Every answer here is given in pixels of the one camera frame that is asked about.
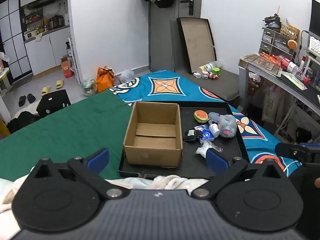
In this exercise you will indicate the range hood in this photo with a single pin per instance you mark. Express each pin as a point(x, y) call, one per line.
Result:
point(45, 1)

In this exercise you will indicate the black framed sliding door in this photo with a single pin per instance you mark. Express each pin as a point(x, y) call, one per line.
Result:
point(15, 37)

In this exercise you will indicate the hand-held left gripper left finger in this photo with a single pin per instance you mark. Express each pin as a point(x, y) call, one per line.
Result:
point(97, 158)

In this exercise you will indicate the orange gift bag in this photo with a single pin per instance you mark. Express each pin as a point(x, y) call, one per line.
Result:
point(105, 81)

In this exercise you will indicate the white roll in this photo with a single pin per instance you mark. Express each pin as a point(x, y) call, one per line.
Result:
point(214, 130)

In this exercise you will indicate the blue tissue pack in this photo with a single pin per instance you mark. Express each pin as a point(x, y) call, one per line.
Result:
point(207, 135)

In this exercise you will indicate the blue denim plush patch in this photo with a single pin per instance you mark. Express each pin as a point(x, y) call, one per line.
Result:
point(213, 117)

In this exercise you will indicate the yellow round table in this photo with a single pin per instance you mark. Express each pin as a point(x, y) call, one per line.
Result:
point(4, 128)

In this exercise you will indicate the cream tote bag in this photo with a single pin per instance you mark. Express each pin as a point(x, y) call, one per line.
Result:
point(272, 105)

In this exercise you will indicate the grey drawer organizer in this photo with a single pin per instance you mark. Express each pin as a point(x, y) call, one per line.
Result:
point(268, 40)

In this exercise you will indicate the white bottle red cap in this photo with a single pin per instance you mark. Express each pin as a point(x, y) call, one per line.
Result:
point(304, 63)

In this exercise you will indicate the clear plastic jar yellow label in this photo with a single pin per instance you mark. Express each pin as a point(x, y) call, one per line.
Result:
point(208, 67)

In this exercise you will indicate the brown cardboard box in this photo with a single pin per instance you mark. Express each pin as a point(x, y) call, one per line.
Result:
point(152, 155)

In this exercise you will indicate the clear plastic bottle red label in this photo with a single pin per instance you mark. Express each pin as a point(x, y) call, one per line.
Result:
point(291, 66)

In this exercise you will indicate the clear glass jar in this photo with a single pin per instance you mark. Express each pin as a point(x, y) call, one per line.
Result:
point(89, 87)

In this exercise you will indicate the yellow slipper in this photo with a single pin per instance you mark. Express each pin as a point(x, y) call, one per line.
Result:
point(46, 90)
point(60, 84)

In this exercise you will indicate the black slipper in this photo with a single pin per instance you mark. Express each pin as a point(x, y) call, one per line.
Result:
point(31, 98)
point(22, 101)

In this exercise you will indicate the red snack packets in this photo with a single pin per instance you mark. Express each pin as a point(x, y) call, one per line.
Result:
point(270, 58)

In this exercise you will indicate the burger plush toy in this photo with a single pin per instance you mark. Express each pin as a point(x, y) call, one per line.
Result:
point(201, 116)

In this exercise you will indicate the white knotted plastic bag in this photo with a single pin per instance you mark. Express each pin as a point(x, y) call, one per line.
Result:
point(127, 76)

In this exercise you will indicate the blue patterned blanket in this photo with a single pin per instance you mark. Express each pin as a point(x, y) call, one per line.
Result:
point(190, 87)

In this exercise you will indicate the black clothes pile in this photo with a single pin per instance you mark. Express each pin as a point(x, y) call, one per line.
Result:
point(22, 122)

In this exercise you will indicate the black dice stool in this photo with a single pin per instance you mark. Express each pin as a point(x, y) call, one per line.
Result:
point(53, 102)

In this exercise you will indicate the white lower kitchen cabinet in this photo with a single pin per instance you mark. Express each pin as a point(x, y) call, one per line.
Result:
point(47, 52)

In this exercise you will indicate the white charger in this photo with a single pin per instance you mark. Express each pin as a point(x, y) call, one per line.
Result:
point(197, 75)

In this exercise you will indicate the brown patterned board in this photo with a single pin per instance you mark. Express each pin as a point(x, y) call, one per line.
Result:
point(262, 63)

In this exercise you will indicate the black monitor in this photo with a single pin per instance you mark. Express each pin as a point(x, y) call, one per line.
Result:
point(315, 17)

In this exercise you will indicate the grey mouse plush toy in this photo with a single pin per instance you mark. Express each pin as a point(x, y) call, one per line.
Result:
point(226, 125)

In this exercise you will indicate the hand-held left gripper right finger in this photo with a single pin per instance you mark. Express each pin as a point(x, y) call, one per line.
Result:
point(216, 162)

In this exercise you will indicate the white narrow rack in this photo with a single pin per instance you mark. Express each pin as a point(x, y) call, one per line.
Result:
point(75, 62)

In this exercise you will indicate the black tray lid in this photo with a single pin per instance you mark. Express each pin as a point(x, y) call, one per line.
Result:
point(197, 45)

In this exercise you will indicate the green blanket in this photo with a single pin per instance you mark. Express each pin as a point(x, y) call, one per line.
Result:
point(62, 130)

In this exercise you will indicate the woven bamboo basket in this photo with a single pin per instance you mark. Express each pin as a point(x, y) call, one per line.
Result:
point(290, 31)

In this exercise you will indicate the black door lock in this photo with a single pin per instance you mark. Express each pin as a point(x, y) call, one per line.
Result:
point(191, 5)

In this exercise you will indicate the black flower-shaped pouch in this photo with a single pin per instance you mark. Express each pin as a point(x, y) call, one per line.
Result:
point(190, 135)

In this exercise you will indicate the white keyboard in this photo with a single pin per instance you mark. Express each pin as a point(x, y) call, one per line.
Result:
point(315, 45)

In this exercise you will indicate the green and white packet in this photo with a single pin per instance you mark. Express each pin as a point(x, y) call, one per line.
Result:
point(295, 80)

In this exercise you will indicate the black shallow tray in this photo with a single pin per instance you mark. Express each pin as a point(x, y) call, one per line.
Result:
point(190, 155)

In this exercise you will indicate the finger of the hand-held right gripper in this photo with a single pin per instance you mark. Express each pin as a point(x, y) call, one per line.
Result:
point(311, 144)
point(290, 151)

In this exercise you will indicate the green cup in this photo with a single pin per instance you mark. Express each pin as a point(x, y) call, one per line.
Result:
point(216, 71)

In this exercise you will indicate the cream fleece blanket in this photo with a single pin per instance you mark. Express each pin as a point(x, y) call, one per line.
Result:
point(170, 181)

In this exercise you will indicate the dark wooden model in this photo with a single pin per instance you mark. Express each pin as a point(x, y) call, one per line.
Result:
point(272, 20)

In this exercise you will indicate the white charger block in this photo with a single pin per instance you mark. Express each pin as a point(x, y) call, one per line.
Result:
point(205, 75)

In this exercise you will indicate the small red toys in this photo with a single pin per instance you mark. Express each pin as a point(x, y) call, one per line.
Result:
point(213, 76)

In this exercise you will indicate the grey desk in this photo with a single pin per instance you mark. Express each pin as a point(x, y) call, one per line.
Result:
point(295, 85)

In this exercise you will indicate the grey door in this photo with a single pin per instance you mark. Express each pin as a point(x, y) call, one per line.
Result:
point(162, 30)

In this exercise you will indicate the orange cardboard box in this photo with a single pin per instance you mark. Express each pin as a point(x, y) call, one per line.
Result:
point(67, 68)

